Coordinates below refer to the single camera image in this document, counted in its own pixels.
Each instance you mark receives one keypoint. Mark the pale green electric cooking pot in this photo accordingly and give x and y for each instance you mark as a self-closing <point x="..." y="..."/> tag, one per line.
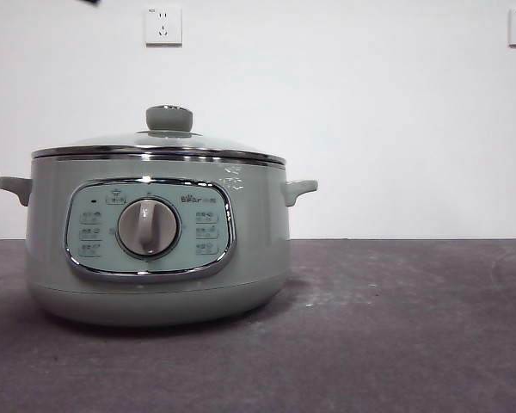
<point x="258" y="223"/>

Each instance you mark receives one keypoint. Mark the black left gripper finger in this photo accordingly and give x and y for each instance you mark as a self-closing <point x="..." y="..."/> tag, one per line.
<point x="91" y="2"/>

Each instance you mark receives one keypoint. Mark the glass lid with green knob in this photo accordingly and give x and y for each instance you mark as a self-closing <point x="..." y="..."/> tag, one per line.
<point x="168" y="118"/>

